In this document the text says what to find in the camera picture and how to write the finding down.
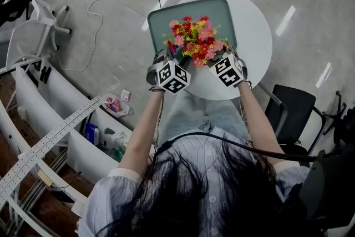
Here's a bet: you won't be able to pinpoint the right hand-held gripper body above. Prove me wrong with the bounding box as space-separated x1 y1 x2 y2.
209 46 249 88

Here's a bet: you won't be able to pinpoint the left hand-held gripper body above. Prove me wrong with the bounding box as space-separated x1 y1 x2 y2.
146 48 192 95

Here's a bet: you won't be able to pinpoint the potted pink red flowers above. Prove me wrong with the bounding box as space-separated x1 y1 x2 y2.
161 16 231 70

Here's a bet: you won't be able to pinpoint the green rectangular tray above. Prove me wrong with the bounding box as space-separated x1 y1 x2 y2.
146 0 239 58

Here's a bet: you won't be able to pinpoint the person's left forearm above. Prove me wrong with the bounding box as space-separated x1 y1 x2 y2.
118 88 167 177

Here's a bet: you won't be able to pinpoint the person's right forearm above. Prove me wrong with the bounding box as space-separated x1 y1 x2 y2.
236 81 287 159

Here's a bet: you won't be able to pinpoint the person's light blue jeans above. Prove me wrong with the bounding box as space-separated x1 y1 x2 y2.
159 89 251 145

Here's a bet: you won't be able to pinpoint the plastic bag with pink items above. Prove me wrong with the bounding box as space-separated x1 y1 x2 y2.
100 93 131 119

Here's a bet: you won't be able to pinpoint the black visitor chair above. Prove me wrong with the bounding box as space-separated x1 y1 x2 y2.
264 84 327 159

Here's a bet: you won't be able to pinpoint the blue box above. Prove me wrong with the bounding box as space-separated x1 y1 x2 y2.
84 122 100 147

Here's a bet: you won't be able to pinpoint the person's light striped shirt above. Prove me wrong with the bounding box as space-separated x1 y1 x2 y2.
78 129 313 237

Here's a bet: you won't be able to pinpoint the white curved shelf unit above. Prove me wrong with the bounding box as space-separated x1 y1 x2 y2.
0 57 156 237

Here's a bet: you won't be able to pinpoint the black office chair with castors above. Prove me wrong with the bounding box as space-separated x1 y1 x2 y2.
322 90 355 145

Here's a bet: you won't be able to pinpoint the white mesh office chair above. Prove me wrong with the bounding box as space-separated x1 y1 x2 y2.
4 0 72 70

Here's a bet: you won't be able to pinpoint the black head-mounted device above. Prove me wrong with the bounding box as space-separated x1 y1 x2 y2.
298 143 355 229

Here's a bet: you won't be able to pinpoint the black swivel office chair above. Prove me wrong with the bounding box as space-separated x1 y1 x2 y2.
0 0 47 26

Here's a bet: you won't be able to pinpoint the thick black headset cable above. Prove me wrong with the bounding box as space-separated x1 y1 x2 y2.
153 131 319 164

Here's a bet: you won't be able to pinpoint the long white floor cable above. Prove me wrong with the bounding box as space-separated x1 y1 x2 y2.
56 0 154 72

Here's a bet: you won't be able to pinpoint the perforated metal rail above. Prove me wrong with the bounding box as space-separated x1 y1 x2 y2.
0 96 101 205

